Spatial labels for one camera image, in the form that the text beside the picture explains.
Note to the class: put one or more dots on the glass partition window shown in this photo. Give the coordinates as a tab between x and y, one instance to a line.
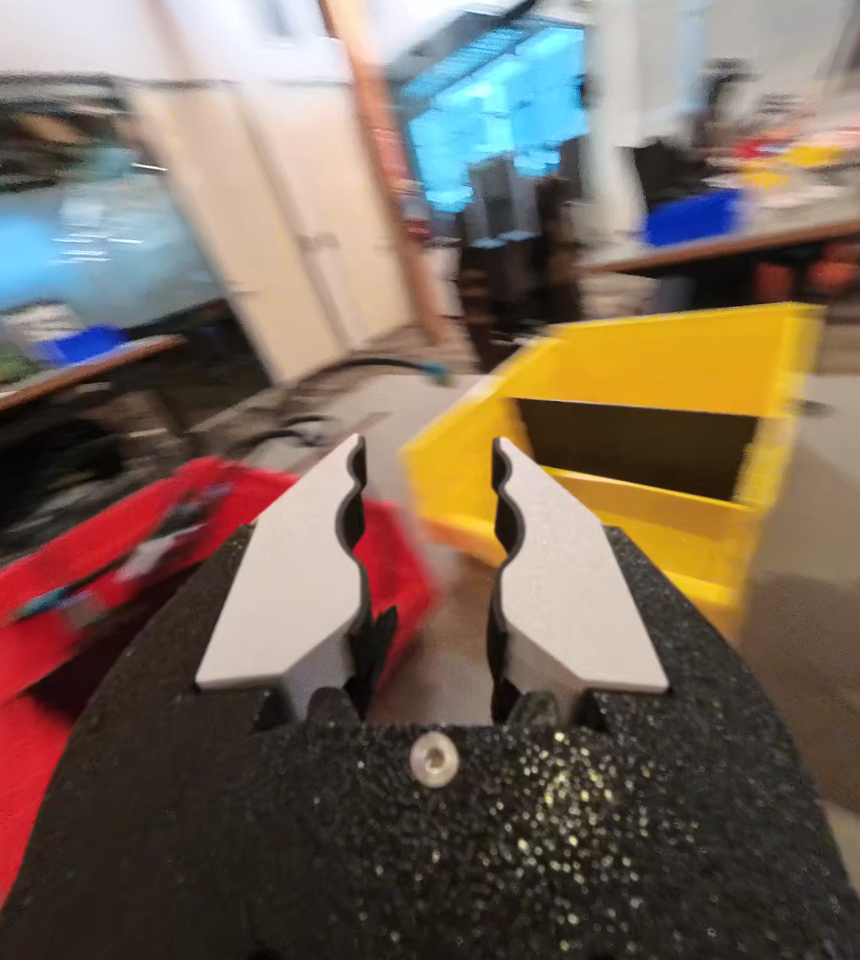
62	225

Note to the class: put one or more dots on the white double door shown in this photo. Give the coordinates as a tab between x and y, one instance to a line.
340	210

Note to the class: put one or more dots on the framed marker tag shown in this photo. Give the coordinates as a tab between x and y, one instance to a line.
39	322

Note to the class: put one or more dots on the small blue bin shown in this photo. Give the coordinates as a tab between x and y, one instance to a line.
84	343

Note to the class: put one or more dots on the black bin divider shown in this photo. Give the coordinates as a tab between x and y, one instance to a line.
640	442

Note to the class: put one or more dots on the black chair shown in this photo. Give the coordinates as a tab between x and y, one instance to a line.
520	292

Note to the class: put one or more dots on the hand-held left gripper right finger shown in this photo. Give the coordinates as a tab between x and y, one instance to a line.
580	607

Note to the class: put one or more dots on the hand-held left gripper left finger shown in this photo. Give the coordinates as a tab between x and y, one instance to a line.
287	600

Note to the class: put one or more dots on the computer monitor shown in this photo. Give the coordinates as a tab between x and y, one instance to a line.
501	199

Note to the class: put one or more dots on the red storage bin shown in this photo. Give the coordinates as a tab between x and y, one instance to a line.
24	660

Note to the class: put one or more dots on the exterior window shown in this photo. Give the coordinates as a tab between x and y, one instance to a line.
497	112

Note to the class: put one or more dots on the large blue bin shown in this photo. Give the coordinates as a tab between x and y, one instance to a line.
692	217

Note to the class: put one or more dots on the long brown-edged table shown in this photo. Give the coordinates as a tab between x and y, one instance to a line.
62	375

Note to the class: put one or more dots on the large yellow storage bin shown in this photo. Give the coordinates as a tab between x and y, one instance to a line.
662	360

